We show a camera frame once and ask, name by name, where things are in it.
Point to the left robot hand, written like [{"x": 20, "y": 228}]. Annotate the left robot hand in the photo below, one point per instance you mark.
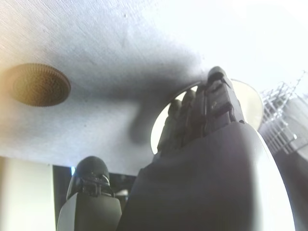
[{"x": 204, "y": 180}]

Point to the orange swirl cookie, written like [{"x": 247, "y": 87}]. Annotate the orange swirl cookie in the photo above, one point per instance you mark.
[{"x": 38, "y": 85}]

